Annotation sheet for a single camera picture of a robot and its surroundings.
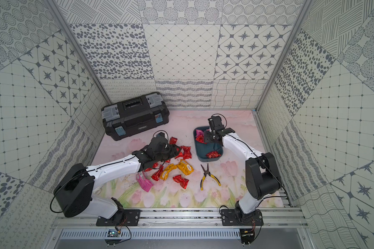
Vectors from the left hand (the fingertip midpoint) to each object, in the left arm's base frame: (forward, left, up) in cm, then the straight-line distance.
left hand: (180, 147), depth 84 cm
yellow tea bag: (-12, +9, -9) cm, 18 cm away
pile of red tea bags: (+14, -11, -11) cm, 21 cm away
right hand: (+8, -18, -4) cm, 20 cm away
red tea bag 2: (-12, +14, -12) cm, 22 cm away
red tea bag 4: (+2, -3, -10) cm, 11 cm away
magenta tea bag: (-17, +19, -10) cm, 27 cm away
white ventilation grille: (-39, +35, -14) cm, 54 cm away
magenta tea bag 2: (+17, -10, -8) cm, 21 cm away
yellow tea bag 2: (-8, -4, -11) cm, 14 cm away
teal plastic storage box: (+6, -13, -12) cm, 19 cm away
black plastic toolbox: (+21, +31, +3) cm, 38 cm away
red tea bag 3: (-15, -2, -12) cm, 19 cm away
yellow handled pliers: (-9, -15, -14) cm, 22 cm away
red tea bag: (+1, -19, -11) cm, 22 cm away
